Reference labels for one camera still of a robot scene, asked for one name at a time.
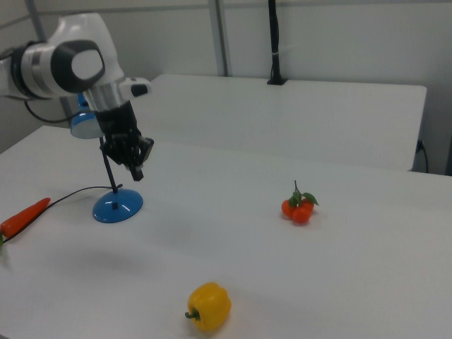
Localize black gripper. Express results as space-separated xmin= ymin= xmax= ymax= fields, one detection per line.
xmin=94 ymin=101 xmax=155 ymax=182

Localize blue gooseneck desk lamp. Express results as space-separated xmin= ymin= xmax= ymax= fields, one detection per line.
xmin=69 ymin=92 xmax=144 ymax=224

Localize orange toy carrot green leaves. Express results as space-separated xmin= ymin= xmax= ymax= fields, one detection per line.
xmin=0 ymin=197 xmax=52 ymax=248

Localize white side table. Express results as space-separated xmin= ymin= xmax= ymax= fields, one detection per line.
xmin=133 ymin=73 xmax=428 ymax=172

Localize yellow toy bell pepper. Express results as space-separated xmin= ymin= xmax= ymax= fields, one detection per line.
xmin=184 ymin=282 xmax=232 ymax=332

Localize orange tangerine cluster with leaves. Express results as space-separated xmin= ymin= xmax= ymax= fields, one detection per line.
xmin=280 ymin=180 xmax=320 ymax=225

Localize black pole with clamp foot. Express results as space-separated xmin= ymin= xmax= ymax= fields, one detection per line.
xmin=266 ymin=0 xmax=289 ymax=87

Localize black lamp power cable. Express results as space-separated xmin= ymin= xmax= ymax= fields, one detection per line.
xmin=1 ymin=184 xmax=124 ymax=244

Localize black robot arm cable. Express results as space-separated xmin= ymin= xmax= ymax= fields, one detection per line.
xmin=23 ymin=100 xmax=73 ymax=124

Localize grey metal wall post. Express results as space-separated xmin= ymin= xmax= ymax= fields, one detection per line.
xmin=208 ymin=0 xmax=232 ymax=77

